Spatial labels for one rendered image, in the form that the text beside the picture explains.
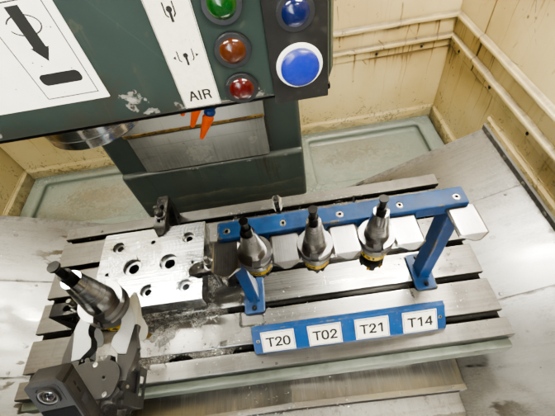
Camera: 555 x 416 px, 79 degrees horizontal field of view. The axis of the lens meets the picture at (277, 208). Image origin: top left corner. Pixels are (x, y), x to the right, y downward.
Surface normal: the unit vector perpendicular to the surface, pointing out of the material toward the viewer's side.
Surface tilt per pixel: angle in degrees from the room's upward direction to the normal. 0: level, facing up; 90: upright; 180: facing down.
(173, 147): 90
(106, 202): 0
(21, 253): 24
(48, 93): 90
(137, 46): 90
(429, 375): 7
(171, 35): 90
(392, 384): 7
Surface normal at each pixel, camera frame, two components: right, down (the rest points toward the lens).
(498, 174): -0.51, -0.47
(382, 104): 0.10, 0.79
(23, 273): 0.29, -0.59
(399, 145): -0.12, -0.59
